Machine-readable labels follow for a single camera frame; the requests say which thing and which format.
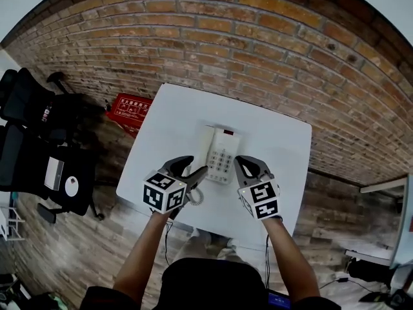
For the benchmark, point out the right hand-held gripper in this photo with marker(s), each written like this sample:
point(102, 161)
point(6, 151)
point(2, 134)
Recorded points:
point(261, 199)

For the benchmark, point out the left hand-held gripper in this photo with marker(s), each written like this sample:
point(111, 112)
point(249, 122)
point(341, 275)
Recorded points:
point(161, 194)

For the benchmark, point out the white desk telephone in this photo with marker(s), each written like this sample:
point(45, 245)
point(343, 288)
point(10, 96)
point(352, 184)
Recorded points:
point(222, 147)

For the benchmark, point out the person's right forearm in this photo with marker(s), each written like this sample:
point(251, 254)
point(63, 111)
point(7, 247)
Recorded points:
point(290, 260)

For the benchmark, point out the person's left forearm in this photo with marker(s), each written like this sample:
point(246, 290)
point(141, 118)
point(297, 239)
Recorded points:
point(142, 257)

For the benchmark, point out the white square table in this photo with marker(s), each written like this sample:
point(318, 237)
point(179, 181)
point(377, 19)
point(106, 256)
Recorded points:
point(177, 115)

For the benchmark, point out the black office chair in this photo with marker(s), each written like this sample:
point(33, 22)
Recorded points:
point(29, 99)
point(29, 166)

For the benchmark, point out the person's beige trousers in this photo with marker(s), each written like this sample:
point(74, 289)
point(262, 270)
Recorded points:
point(193, 250)

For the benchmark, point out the red fire extinguisher box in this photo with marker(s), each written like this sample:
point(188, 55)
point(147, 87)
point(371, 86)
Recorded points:
point(129, 111)

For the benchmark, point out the person's black shirt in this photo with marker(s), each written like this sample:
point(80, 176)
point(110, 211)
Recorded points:
point(209, 286)

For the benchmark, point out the round white disc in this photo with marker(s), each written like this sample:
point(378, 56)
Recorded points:
point(71, 186)

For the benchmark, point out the black device blue screen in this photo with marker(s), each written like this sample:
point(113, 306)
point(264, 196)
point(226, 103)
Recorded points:
point(279, 299)

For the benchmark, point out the white rectangular box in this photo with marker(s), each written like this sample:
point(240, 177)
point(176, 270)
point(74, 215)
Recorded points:
point(54, 173)

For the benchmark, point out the small red label bottle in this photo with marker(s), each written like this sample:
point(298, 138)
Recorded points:
point(46, 112)

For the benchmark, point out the pale blue table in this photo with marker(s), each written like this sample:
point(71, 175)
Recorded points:
point(400, 231)

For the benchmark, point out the small orange object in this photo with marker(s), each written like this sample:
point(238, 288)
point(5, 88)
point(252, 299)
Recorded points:
point(411, 224)

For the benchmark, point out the white metal rack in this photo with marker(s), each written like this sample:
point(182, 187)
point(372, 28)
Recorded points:
point(13, 221)

